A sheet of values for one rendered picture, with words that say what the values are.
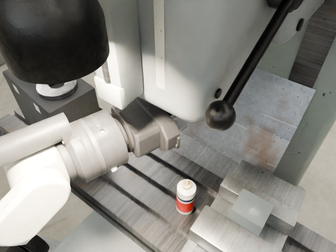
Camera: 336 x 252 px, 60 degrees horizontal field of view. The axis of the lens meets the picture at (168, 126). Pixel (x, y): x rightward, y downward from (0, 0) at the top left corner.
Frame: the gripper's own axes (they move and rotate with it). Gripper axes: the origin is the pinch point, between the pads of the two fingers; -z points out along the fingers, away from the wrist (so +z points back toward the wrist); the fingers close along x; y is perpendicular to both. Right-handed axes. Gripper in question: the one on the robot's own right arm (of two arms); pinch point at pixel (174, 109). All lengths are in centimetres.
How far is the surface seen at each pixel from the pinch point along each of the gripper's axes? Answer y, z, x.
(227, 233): 16.7, -0.2, -16.6
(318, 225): 123, -92, -15
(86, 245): 35.9, 21.0, 4.4
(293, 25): -14.0, -14.3, -7.6
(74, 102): 9.8, 10.7, 22.9
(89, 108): 13.7, 7.6, 23.6
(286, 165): 41, -41, -4
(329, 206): 122, -107, -11
